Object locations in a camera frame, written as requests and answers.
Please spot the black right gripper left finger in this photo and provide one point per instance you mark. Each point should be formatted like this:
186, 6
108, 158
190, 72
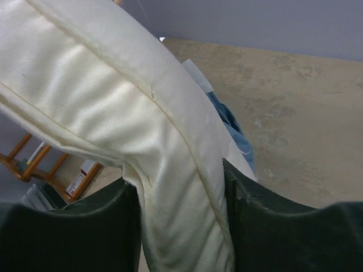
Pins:
101, 232

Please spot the white pillow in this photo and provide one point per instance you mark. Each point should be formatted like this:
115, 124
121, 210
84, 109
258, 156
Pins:
87, 78

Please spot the white pillow tag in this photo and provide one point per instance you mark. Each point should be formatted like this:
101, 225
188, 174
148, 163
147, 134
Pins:
197, 75

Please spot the green capped marker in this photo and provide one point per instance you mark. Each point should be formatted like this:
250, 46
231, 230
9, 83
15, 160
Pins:
36, 152

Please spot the red white small box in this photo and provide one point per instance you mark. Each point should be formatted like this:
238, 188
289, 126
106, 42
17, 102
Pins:
85, 168

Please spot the orange wooden tiered rack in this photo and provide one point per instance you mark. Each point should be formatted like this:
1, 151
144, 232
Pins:
23, 172

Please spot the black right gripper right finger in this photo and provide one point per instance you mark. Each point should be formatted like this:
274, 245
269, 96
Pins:
272, 233

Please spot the blue pillowcase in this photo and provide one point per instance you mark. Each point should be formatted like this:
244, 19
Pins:
234, 129

